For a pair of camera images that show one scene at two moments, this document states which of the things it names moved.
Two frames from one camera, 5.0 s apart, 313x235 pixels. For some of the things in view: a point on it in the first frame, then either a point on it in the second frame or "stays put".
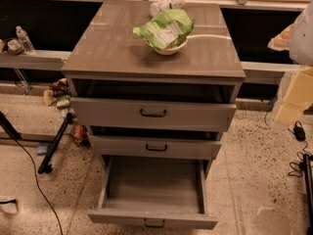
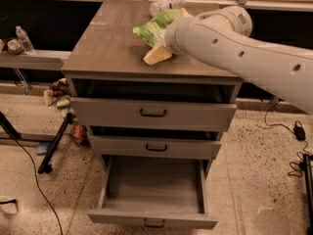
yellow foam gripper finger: [282, 41] → [180, 36]
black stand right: [308, 192] stays put
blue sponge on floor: [42, 149] stays put
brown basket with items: [14, 47] stays put
